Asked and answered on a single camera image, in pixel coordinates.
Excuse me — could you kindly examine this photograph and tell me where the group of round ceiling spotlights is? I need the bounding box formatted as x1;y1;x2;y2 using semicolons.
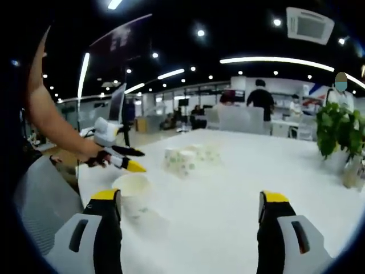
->
42;18;357;95

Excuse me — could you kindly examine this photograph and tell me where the brown cardboard box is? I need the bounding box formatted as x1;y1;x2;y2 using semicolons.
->
135;116;149;134

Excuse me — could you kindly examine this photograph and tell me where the white table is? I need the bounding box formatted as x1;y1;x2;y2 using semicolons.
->
76;128;365;274

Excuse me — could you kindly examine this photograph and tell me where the pile of paper cups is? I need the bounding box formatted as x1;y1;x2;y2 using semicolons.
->
163;142;224;179

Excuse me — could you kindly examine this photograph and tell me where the curved ceiling light strip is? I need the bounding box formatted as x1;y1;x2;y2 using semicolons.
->
219;56;365;90

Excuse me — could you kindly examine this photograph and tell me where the white paper cup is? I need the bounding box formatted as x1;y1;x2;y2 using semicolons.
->
111;173;152;225

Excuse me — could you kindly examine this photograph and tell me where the computer monitor on stand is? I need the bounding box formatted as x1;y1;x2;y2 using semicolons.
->
108;82;131;148

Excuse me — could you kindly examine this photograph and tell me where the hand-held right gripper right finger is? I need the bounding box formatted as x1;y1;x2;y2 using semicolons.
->
256;190;334;274

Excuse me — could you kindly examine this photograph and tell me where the straight ceiling light strip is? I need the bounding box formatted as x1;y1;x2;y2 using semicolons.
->
77;53;91;100
157;68;185;80
124;82;145;94

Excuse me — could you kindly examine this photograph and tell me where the person's left hand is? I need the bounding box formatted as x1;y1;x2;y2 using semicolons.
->
84;150;112;169

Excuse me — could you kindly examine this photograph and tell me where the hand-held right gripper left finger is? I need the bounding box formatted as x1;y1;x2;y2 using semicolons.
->
45;188;124;274

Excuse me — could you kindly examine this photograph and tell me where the green potted plant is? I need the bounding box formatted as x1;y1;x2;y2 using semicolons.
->
315;102;365;169

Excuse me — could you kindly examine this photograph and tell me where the dark hanging sign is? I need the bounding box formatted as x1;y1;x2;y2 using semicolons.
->
90;13;153;62

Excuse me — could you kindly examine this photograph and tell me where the grey mesh office chair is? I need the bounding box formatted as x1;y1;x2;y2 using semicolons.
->
13;155;84;256

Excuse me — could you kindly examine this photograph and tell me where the small pale jar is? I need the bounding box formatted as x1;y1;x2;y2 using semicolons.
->
342;158;363;190

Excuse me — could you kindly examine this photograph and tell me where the ceiling air vent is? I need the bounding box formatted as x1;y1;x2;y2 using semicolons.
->
286;7;335;46

